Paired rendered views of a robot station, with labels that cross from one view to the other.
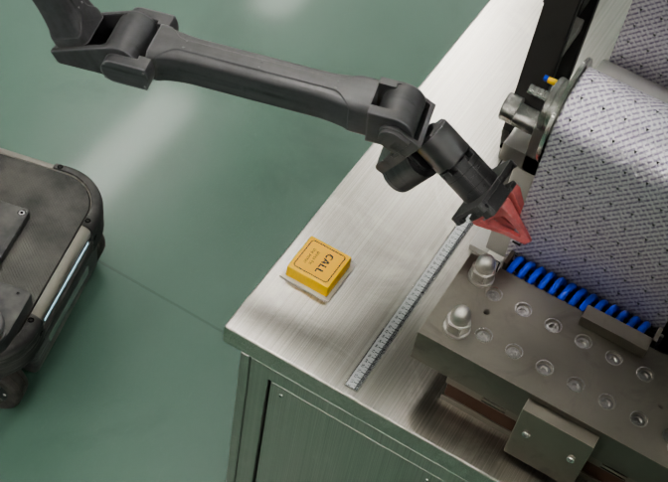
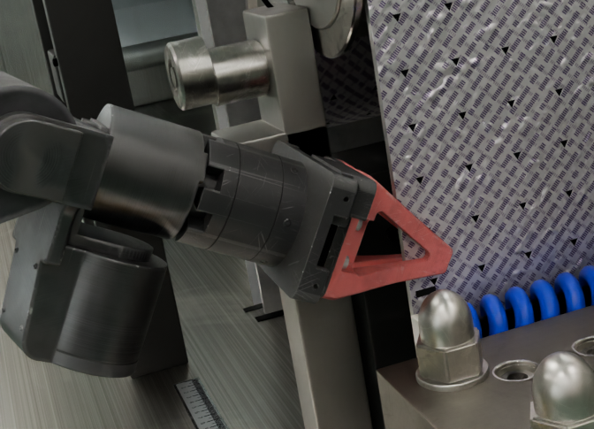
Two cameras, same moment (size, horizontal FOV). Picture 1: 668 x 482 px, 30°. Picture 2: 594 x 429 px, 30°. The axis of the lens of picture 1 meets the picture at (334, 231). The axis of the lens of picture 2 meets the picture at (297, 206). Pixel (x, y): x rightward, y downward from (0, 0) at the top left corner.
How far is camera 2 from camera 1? 129 cm
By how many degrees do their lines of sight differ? 45
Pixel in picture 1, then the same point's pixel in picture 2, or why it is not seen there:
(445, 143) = (150, 127)
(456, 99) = (19, 404)
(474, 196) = (296, 204)
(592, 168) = not seen: outside the picture
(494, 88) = not seen: hidden behind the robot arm
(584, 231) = (535, 111)
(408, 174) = (116, 290)
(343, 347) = not seen: outside the picture
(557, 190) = (436, 50)
